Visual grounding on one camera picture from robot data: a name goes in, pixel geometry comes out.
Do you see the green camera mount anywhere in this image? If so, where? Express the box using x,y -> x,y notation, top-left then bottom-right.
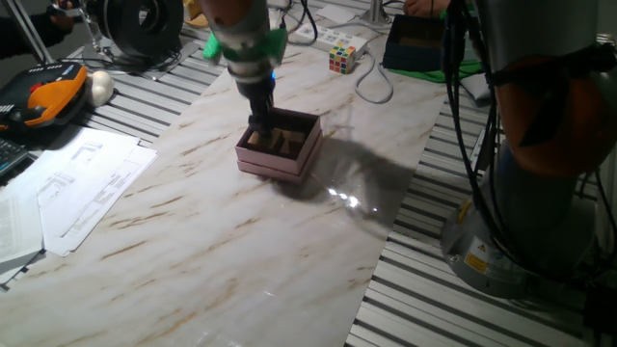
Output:
201,28 -> 289,67

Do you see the white power strip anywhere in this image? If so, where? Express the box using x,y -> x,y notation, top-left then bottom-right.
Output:
293,22 -> 368,59

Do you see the colourful puzzle cube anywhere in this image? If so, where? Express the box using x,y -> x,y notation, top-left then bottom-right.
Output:
329,44 -> 357,75

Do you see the thin black spool cable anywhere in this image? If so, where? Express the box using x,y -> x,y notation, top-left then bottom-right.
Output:
57,47 -> 182,73

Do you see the white crumpled cloth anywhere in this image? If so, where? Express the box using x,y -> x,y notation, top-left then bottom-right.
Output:
460,71 -> 493,107

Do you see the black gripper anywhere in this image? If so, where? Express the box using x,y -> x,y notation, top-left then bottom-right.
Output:
233,71 -> 278,139

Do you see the blue open box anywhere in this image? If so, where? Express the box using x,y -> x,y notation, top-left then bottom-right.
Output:
383,13 -> 447,73

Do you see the dark-sleeved person's left hand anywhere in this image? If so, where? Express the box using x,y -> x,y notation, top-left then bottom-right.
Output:
49,1 -> 82,30

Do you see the dark-sleeved person's left forearm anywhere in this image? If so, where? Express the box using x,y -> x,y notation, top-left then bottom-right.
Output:
0,13 -> 73,60

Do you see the green cloth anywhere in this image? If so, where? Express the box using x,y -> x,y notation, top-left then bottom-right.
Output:
388,60 -> 483,84

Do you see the slanted aluminium bar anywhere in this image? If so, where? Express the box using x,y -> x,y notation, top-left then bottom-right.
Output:
4,0 -> 54,65

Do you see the black keyboard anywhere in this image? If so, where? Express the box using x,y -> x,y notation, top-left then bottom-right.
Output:
0,138 -> 31,187

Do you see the silver metal post base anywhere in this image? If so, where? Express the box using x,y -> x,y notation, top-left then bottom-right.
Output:
361,0 -> 391,25

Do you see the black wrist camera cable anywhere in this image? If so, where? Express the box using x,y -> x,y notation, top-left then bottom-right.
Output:
283,0 -> 319,48

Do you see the white power cable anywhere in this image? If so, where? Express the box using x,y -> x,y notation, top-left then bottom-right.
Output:
355,47 -> 395,105

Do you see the white rounded object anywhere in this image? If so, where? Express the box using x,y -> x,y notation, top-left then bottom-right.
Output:
85,70 -> 116,108

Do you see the white printed paper sheet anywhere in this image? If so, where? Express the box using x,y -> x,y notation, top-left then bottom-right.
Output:
0,185 -> 47,290
36,125 -> 142,238
41,144 -> 159,258

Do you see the pink gift box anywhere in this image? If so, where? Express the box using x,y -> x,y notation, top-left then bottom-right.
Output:
234,106 -> 324,185

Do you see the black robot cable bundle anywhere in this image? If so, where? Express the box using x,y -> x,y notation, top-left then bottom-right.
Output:
443,0 -> 512,276

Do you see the large wooden block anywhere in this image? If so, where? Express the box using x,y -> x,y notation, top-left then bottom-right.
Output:
281,129 -> 307,158

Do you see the silver metal rod stand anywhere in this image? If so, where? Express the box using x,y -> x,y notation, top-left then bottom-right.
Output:
47,0 -> 105,54

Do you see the black filament spool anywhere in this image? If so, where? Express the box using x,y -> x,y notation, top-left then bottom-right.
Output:
95,0 -> 184,59

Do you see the orange and black teach pendant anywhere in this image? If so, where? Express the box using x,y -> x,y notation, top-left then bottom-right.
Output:
0,62 -> 89,131

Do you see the brown-sleeved person's left hand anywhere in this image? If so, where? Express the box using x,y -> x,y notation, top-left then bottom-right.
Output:
403,0 -> 452,18

